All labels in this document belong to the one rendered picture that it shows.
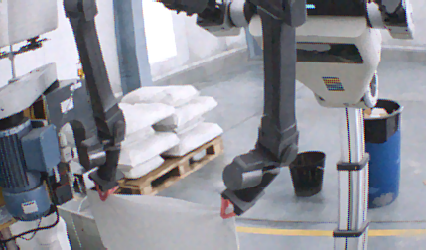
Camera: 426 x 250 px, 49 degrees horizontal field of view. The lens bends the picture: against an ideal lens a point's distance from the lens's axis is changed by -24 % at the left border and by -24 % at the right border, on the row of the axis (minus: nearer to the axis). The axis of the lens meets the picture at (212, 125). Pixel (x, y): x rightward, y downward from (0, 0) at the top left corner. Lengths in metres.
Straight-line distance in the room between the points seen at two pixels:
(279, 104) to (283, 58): 0.11
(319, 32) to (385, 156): 2.09
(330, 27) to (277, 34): 0.48
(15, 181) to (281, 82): 0.66
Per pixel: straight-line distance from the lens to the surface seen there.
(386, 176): 3.52
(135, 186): 4.40
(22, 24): 1.32
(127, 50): 7.60
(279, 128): 1.15
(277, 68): 1.05
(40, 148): 1.22
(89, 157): 1.42
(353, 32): 1.42
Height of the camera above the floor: 1.55
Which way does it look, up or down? 14 degrees down
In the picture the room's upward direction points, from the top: 9 degrees counter-clockwise
